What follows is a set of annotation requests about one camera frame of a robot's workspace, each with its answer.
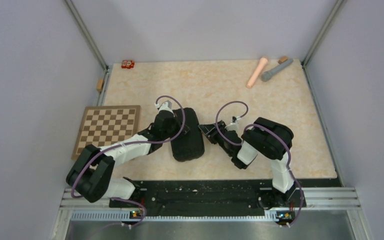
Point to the back wooden block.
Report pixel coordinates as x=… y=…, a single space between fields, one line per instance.
x=283 y=59

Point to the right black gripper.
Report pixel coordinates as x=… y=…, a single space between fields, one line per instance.
x=208 y=129

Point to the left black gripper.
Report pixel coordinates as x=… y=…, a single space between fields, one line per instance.
x=179 y=125

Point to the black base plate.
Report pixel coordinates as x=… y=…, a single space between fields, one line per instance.
x=202 y=198

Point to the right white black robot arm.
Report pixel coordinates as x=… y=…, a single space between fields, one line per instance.
x=273 y=141

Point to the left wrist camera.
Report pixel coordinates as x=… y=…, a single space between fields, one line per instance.
x=165 y=106

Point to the aluminium frame rail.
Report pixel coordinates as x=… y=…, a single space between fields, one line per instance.
x=326 y=199

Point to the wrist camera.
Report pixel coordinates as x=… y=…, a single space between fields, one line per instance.
x=234 y=125
x=165 y=106

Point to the pink toy microphone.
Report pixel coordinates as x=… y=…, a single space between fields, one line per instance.
x=263 y=61

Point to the black plastic tool case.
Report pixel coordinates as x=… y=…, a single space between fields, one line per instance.
x=189 y=145

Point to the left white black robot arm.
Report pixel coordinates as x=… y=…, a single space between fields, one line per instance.
x=91 y=175

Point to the wooden block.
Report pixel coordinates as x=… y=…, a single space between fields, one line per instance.
x=283 y=59
x=100 y=85

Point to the wooden chessboard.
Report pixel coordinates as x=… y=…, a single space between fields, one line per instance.
x=106 y=125

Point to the left wooden block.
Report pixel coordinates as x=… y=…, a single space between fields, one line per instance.
x=100 y=85

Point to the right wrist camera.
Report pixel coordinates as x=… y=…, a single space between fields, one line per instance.
x=234 y=125

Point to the red toy car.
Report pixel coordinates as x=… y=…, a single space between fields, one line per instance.
x=127 y=64

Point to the grey toy microphone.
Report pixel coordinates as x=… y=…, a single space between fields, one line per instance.
x=267 y=75

